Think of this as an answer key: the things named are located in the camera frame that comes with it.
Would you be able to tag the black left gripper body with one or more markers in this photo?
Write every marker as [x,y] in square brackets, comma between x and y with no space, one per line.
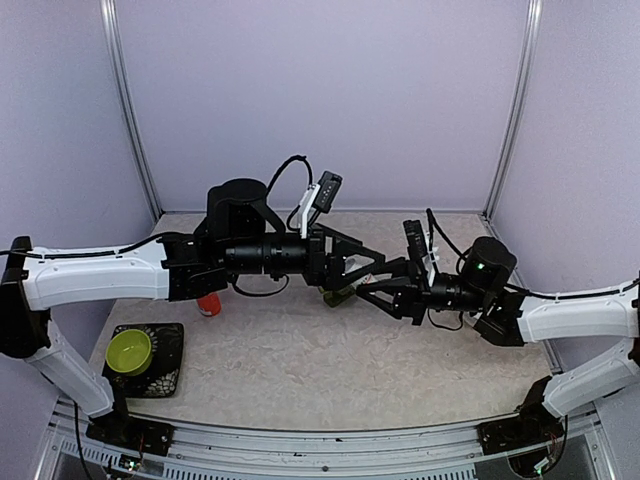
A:
[318,274]

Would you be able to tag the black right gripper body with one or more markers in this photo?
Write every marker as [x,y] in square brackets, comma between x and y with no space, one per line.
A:
[419,299]

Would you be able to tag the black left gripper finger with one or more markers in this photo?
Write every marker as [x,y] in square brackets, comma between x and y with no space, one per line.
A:
[339,277]
[339,245]

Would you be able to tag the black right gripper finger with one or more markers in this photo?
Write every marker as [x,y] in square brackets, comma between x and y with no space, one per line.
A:
[395,268]
[378,293]

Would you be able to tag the green pill organizer box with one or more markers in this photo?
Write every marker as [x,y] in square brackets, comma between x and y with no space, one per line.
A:
[334,298]

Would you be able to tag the white pill bottle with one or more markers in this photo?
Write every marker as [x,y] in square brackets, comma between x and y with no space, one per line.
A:
[354,263]

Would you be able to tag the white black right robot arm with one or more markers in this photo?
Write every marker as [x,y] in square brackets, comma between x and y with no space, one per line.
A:
[507,316]

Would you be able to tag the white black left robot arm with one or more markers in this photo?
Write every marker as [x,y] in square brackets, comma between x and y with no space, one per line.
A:
[239,235]

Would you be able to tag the red bottle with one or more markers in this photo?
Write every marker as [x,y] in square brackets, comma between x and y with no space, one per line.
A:
[209,305]

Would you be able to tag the black patterned square plate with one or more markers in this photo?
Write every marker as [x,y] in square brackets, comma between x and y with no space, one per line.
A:
[160,378]

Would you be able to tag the green bowl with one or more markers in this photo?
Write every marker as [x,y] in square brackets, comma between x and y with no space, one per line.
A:
[129,352]

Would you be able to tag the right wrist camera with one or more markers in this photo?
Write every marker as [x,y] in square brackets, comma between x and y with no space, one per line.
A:
[416,242]

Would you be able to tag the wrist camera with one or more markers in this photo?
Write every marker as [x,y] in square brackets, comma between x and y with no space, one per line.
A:
[329,186]
[416,242]

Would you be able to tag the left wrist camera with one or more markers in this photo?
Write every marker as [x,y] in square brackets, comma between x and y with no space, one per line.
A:
[329,186]

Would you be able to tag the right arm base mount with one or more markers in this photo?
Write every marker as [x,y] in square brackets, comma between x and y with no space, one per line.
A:
[532,424]

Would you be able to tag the front aluminium rail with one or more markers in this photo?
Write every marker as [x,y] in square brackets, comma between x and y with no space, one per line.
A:
[201,451]

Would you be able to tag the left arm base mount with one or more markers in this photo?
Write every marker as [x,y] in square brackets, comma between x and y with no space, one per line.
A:
[141,435]

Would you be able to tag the right aluminium frame post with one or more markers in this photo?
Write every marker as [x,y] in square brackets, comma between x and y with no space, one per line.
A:
[517,107]

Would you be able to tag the aluminium frame post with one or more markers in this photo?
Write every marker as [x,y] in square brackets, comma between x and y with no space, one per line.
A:
[517,107]
[110,23]

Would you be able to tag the left aluminium frame post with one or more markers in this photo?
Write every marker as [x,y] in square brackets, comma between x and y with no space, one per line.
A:
[110,23]

